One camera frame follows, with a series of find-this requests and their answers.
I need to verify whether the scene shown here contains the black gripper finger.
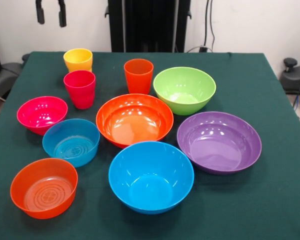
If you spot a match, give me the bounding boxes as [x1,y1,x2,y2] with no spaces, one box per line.
[35,0,45,25]
[57,0,67,28]

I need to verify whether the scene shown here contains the pink bowl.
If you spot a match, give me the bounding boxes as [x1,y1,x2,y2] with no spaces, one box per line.
[16,96,69,136]

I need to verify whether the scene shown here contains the small blue bowl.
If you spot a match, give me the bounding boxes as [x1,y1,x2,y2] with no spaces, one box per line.
[41,118,101,168]

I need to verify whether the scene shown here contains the large orange bowl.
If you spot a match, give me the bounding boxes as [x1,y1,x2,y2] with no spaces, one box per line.
[95,93,175,149]

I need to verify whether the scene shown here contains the green bowl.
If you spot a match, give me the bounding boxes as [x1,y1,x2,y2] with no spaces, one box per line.
[152,66,217,116]

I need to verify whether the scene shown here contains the yellow cup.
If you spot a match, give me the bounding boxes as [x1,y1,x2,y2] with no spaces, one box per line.
[62,48,94,73]

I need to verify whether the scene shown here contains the dark grey stand base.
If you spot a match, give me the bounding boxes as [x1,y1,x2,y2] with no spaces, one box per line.
[0,53,31,101]
[279,57,300,112]

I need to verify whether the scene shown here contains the pink cup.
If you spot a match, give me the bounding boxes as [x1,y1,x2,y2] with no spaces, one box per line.
[63,70,97,110]

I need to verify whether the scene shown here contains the orange cup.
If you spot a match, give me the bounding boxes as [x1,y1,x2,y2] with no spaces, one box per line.
[123,58,155,95]

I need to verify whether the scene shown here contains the small orange bowl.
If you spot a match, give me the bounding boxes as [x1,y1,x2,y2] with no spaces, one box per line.
[9,157,79,220]

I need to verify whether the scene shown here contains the large blue bowl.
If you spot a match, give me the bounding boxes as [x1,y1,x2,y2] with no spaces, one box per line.
[108,141,195,215]

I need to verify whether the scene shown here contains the purple bowl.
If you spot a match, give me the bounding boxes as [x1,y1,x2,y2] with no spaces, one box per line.
[176,111,263,175]

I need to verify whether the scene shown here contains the dark green tablecloth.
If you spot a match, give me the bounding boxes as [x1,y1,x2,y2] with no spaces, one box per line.
[0,51,300,240]

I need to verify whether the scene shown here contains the black wall cable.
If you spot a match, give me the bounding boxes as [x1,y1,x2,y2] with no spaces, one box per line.
[203,0,216,52]

